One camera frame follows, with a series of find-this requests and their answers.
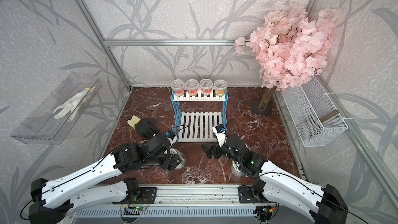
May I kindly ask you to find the clear acrylic wall tray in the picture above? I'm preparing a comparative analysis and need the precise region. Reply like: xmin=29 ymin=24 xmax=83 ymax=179
xmin=10 ymin=73 xmax=102 ymax=145

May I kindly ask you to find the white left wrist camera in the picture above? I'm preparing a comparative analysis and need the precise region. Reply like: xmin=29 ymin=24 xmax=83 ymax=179
xmin=165 ymin=131 xmax=178 ymax=146

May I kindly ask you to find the green tree label jar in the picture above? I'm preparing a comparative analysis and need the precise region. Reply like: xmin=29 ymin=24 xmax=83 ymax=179
xmin=170 ymin=148 xmax=186 ymax=170

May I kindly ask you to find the flower label jar right front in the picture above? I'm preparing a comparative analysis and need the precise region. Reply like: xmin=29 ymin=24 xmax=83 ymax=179
xmin=231 ymin=162 xmax=246 ymax=178

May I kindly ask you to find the clear plastic seed container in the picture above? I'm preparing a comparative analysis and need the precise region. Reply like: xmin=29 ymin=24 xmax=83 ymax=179
xmin=199 ymin=79 xmax=213 ymax=95

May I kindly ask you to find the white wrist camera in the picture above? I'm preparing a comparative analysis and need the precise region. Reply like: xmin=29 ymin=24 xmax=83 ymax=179
xmin=212 ymin=124 xmax=227 ymax=147
xmin=165 ymin=131 xmax=178 ymax=146

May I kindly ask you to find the black and yellow work glove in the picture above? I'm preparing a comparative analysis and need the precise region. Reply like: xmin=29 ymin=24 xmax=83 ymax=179
xmin=127 ymin=115 xmax=160 ymax=140

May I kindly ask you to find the clear lidded seed container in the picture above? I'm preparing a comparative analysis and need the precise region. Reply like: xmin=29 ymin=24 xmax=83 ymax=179
xmin=185 ymin=79 xmax=199 ymax=96

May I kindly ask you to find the pink blossom artificial tree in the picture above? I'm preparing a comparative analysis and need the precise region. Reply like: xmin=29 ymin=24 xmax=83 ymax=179
xmin=235 ymin=2 xmax=344 ymax=116

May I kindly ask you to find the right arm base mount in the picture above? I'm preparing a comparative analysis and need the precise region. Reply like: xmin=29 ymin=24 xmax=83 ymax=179
xmin=238 ymin=180 xmax=275 ymax=203

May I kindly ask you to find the wooden handled brush in basket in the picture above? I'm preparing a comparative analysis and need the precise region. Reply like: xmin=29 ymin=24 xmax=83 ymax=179
xmin=319 ymin=110 xmax=339 ymax=123

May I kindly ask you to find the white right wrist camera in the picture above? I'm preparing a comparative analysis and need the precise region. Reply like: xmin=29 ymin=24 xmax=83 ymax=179
xmin=212 ymin=124 xmax=227 ymax=147

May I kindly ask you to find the white wire mesh basket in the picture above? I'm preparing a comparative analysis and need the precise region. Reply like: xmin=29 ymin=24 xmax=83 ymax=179
xmin=282 ymin=77 xmax=348 ymax=147

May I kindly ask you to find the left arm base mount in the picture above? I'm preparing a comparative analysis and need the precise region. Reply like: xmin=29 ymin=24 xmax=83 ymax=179
xmin=113 ymin=178 xmax=157 ymax=205

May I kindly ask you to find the aluminium front rail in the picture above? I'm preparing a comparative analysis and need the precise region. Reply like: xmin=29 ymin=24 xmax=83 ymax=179
xmin=70 ymin=183 xmax=260 ymax=211

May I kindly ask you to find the white glove in tray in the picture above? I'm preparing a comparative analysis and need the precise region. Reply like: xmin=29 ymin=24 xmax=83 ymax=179
xmin=52 ymin=86 xmax=96 ymax=122

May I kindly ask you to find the clear container red seed packet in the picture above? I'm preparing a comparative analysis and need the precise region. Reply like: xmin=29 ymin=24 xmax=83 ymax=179
xmin=171 ymin=79 xmax=185 ymax=97

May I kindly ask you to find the blue and white wooden shelf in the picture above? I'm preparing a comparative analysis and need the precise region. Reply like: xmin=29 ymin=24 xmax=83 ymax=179
xmin=171 ymin=90 xmax=229 ymax=143

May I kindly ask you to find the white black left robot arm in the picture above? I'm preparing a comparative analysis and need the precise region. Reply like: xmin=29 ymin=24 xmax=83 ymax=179
xmin=28 ymin=133 xmax=182 ymax=224

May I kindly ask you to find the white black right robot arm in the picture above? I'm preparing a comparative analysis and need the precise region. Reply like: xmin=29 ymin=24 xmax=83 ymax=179
xmin=201 ymin=135 xmax=348 ymax=224

